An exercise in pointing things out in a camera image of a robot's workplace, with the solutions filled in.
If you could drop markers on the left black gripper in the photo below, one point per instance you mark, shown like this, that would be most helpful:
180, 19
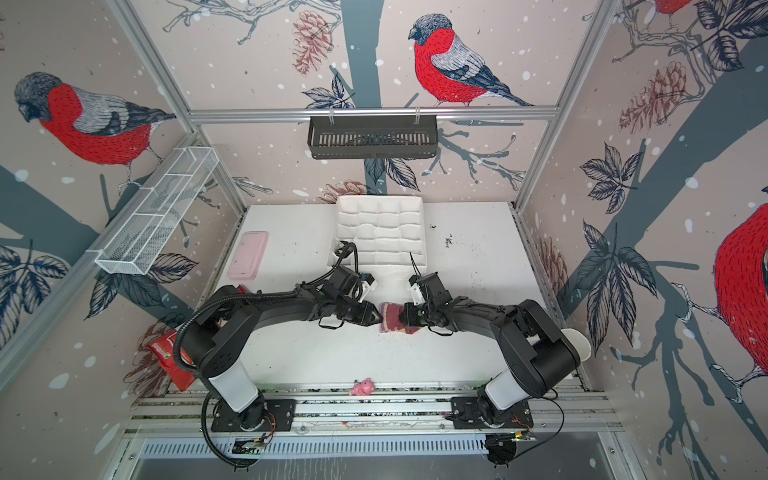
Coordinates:
366, 316

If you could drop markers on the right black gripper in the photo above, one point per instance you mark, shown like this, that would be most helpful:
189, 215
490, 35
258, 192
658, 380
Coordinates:
411, 315

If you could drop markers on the beige maroon striped sock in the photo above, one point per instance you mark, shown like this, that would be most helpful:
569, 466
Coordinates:
391, 322

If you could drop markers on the black grey argyle sock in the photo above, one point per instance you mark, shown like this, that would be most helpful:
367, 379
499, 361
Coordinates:
345, 249

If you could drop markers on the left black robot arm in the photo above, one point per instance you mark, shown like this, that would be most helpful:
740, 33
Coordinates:
210, 343

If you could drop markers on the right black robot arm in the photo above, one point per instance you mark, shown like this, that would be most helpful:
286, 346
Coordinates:
537, 353

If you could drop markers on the white compartment organizer tray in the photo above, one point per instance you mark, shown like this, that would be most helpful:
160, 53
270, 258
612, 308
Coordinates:
390, 235

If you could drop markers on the small pink toy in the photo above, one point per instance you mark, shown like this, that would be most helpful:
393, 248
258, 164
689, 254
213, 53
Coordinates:
363, 388

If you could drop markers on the pink rectangular case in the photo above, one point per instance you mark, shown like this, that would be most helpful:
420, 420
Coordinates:
248, 256

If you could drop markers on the white paper cup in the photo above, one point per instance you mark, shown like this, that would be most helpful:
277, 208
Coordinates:
580, 343

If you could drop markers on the red snack chip bag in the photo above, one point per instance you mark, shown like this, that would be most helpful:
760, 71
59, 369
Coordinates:
183, 373

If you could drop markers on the horizontal aluminium back bar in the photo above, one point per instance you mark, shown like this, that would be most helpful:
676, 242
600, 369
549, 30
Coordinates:
490, 113

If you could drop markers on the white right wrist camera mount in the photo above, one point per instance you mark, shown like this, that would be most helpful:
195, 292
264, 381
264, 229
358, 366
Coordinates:
415, 290

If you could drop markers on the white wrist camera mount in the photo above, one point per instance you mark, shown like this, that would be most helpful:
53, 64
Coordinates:
368, 283
415, 290

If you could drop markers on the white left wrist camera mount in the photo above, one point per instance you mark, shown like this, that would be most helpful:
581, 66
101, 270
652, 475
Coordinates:
368, 283

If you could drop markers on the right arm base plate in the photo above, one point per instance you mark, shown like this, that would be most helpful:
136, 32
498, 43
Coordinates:
479, 413

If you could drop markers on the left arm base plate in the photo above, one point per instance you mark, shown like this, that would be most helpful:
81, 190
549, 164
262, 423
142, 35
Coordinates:
264, 415

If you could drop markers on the black hanging wall basket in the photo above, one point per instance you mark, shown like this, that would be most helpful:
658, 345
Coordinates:
373, 137

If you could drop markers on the aluminium front rail frame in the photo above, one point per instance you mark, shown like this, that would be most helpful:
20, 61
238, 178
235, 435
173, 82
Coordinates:
389, 411

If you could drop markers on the white wire mesh shelf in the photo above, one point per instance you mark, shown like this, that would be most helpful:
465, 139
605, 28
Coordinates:
141, 238

